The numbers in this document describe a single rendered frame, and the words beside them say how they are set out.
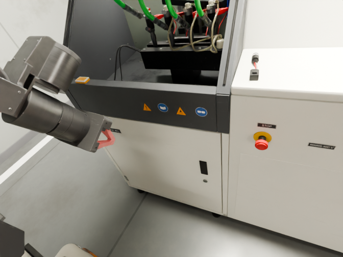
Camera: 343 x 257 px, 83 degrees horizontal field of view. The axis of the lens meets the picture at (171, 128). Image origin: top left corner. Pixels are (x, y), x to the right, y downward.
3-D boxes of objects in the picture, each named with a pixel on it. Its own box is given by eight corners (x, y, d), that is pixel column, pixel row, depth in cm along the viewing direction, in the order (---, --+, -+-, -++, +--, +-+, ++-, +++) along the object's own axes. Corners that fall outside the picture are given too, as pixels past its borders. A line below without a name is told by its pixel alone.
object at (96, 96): (83, 112, 90) (64, 83, 79) (89, 106, 93) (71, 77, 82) (217, 132, 66) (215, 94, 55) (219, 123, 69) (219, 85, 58)
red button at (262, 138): (250, 151, 60) (252, 139, 57) (252, 141, 63) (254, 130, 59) (269, 154, 58) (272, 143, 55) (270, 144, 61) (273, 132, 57)
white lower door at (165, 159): (129, 185, 138) (80, 113, 91) (131, 182, 139) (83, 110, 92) (221, 214, 113) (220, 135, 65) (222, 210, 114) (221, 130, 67)
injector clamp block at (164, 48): (149, 82, 90) (139, 50, 79) (158, 71, 96) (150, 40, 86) (223, 86, 77) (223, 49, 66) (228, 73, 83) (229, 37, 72)
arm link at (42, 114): (-15, 115, 26) (6, 124, 23) (11, 70, 27) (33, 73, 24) (37, 131, 32) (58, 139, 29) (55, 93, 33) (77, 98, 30)
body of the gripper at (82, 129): (75, 110, 39) (40, 93, 33) (112, 120, 35) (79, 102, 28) (62, 139, 38) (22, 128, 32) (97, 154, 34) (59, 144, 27)
